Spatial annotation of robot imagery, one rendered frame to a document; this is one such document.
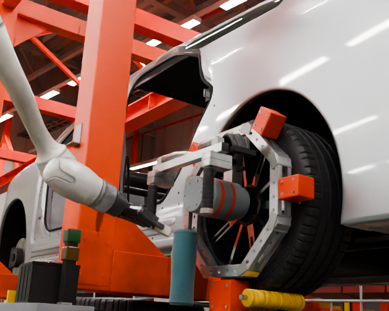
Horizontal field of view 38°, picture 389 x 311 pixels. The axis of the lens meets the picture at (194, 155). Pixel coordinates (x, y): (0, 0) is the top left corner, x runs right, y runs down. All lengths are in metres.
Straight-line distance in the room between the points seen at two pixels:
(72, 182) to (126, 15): 1.15
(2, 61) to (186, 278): 0.97
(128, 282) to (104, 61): 0.91
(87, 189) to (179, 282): 0.57
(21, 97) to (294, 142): 0.91
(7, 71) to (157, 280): 1.17
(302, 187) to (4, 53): 0.95
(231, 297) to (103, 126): 0.87
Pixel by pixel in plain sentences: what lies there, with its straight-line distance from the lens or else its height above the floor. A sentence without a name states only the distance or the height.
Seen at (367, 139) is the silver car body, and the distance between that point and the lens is 1.85.
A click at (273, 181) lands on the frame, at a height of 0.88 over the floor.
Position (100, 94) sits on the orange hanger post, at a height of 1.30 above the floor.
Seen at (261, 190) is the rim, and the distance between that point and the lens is 2.08.
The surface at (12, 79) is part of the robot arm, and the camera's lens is 1.55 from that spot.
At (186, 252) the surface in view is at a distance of 2.03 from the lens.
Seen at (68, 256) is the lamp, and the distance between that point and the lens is 1.66.
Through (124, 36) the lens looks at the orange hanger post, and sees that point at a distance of 2.53.
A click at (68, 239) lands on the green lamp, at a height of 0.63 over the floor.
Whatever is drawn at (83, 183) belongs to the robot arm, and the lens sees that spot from 1.61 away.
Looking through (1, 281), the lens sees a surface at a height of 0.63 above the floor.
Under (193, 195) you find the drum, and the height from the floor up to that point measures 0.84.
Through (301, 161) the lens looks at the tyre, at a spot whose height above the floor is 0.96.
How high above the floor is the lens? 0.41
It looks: 17 degrees up
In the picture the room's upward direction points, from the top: 3 degrees clockwise
